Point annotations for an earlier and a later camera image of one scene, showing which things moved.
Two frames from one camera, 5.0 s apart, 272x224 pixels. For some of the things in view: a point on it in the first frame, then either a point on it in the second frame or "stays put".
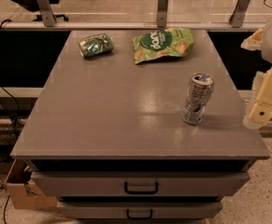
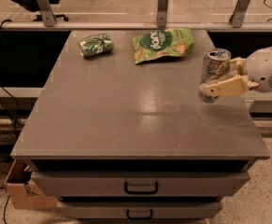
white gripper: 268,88 to 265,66
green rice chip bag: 175,42 stays put
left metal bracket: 45,5 stays put
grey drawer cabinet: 139,127 stays put
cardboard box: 22,192 stays put
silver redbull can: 200,90 to 215,63
